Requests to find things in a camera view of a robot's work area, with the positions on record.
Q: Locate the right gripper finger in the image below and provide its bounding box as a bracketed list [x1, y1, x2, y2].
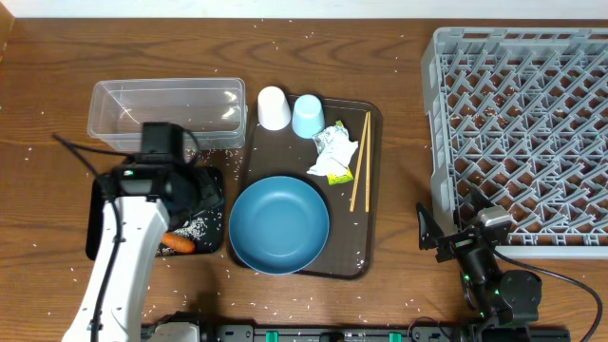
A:
[416, 202, 444, 250]
[469, 187, 494, 214]

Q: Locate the orange carrot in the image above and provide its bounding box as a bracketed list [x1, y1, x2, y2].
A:
[161, 233, 196, 254]

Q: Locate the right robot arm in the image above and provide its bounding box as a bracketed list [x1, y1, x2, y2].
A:
[416, 189, 542, 341]

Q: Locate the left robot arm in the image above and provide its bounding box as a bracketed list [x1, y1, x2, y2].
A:
[64, 156, 224, 341]

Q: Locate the grey dishwasher rack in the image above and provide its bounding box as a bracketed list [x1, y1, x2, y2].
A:
[422, 27, 607, 259]

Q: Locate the black plastic tray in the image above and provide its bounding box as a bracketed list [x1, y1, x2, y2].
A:
[85, 167, 224, 260]

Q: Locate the brown serving tray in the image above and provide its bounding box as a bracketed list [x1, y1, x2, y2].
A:
[238, 98, 383, 280]

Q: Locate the clear plastic container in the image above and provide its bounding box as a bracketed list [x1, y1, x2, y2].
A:
[87, 78, 248, 152]

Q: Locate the dark blue plate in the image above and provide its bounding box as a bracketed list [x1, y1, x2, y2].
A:
[229, 176, 330, 275]

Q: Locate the left wooden chopstick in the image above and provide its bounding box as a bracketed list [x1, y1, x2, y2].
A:
[350, 111, 371, 212]

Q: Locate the yellow green wrapper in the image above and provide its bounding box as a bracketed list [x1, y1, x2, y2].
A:
[328, 121, 357, 185]

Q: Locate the white plastic cup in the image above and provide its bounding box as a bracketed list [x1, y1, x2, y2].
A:
[257, 86, 292, 131]

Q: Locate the crumpled white paper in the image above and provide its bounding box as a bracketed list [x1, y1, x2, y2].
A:
[307, 121, 358, 176]

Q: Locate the light blue plastic cup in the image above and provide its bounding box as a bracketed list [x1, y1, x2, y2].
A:
[292, 94, 325, 139]

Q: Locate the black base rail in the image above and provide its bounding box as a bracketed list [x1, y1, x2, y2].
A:
[141, 312, 571, 342]

